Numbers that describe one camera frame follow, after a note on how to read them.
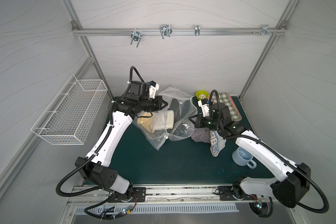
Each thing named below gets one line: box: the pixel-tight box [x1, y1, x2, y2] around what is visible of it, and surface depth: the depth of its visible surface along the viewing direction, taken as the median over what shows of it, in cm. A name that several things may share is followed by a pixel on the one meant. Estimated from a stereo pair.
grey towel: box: [190, 127, 211, 144], surface depth 94 cm
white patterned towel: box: [209, 129, 227, 157], surface depth 87 cm
